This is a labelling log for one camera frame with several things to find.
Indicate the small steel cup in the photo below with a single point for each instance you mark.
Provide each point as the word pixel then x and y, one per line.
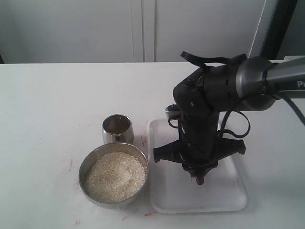
pixel 117 128

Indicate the brown wooden spoon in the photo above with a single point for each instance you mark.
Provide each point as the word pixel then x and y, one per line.
pixel 199 180

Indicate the large steel rice bowl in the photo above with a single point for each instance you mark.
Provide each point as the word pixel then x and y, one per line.
pixel 96 154

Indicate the white cabinet doors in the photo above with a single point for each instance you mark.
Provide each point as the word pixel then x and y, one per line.
pixel 52 31

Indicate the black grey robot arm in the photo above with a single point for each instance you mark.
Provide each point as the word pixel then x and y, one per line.
pixel 205 99

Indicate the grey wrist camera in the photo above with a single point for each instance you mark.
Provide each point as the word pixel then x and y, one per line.
pixel 172 111

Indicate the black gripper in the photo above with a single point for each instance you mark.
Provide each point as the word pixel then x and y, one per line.
pixel 200 146

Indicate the white plastic tray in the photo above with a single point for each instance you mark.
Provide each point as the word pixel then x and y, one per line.
pixel 173 190

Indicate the beige food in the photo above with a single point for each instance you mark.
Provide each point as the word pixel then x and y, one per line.
pixel 115 177

